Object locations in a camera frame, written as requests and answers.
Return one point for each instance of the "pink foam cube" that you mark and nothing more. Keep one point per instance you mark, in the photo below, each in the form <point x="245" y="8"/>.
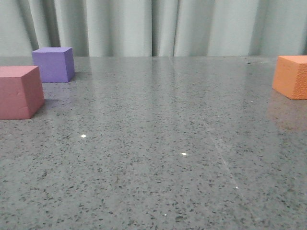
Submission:
<point x="21" y="92"/>

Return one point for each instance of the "grey-green curtain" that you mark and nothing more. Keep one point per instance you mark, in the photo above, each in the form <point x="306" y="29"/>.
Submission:
<point x="141" y="28"/>

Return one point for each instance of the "purple foam cube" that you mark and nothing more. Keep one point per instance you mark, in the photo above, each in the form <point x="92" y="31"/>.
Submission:
<point x="56" y="64"/>

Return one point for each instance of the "orange foam cube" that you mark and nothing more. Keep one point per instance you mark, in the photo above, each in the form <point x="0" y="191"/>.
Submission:
<point x="290" y="77"/>

